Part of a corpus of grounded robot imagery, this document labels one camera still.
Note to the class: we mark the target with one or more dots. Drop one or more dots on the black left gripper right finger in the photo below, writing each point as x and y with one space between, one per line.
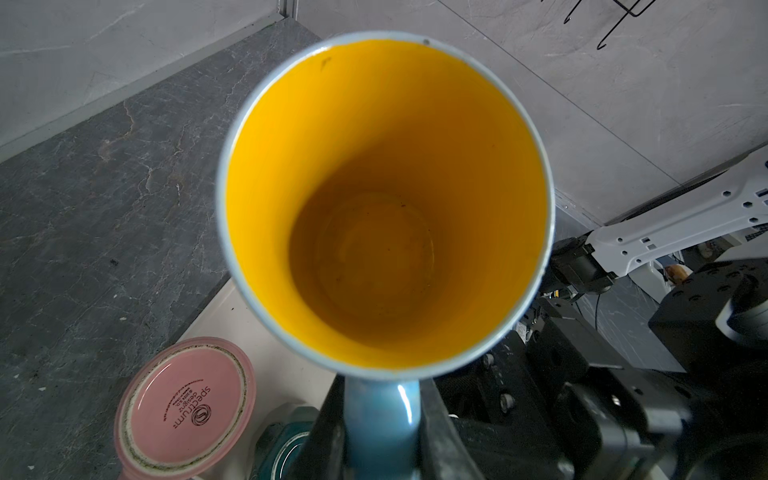
442 452

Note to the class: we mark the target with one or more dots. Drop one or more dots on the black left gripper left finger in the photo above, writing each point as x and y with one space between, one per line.
322 455

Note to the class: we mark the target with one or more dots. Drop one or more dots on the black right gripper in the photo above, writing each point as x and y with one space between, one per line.
554 400

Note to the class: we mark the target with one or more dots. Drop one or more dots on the pink ghost print mug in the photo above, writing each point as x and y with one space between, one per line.
184 410

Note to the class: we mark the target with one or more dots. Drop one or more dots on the blue mug yellow inside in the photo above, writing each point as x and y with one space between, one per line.
385 206

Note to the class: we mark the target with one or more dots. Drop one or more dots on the dark green mug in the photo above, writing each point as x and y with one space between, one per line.
284 432

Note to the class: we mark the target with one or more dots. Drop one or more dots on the beige plastic tray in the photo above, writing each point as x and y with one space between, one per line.
282 376

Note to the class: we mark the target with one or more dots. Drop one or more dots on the black wire hook rack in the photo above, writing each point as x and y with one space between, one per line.
604 19

